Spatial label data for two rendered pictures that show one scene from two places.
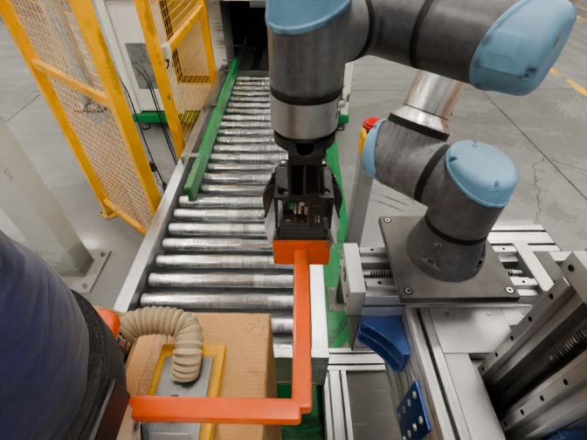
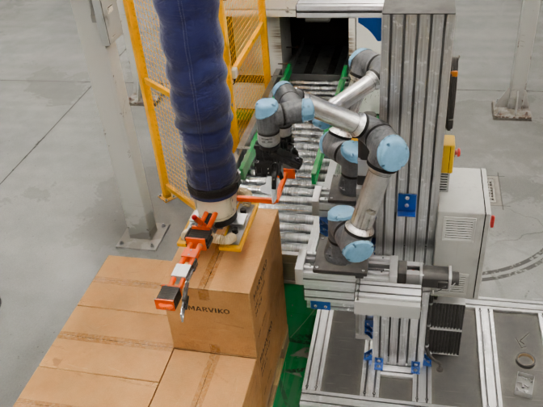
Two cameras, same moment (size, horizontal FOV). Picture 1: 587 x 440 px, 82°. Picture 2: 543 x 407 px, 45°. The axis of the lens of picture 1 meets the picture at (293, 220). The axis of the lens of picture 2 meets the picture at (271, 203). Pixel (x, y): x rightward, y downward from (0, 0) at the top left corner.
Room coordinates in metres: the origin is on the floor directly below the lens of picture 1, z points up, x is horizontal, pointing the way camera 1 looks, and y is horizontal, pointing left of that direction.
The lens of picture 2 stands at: (-2.13, -0.58, 2.83)
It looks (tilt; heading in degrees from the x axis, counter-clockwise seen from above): 36 degrees down; 15
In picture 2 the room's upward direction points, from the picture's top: 5 degrees counter-clockwise
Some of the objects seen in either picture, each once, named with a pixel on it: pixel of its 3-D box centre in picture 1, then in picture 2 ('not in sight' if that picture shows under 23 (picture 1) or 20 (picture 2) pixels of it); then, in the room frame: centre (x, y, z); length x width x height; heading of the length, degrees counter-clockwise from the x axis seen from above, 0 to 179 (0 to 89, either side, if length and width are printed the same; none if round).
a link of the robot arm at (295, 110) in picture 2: not in sight; (295, 109); (-0.23, -0.19, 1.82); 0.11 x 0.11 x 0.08; 27
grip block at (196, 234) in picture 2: not in sight; (199, 237); (-0.17, 0.26, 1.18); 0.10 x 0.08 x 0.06; 89
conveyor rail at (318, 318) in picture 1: (310, 158); (338, 155); (1.61, -0.09, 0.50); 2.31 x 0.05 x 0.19; 179
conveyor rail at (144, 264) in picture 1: (194, 157); (245, 150); (1.62, 0.56, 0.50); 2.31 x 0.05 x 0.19; 179
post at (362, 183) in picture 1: (353, 235); not in sight; (1.02, -0.26, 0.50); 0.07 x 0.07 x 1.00; 89
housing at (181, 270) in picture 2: not in sight; (182, 274); (-0.39, 0.26, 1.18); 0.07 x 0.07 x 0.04; 89
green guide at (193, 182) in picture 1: (213, 111); (263, 114); (1.97, 0.50, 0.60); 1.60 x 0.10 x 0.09; 179
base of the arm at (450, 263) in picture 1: (450, 235); (353, 178); (0.46, -0.31, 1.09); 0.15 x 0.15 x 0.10
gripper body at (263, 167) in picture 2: not in sight; (268, 157); (-0.29, -0.10, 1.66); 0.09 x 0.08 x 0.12; 91
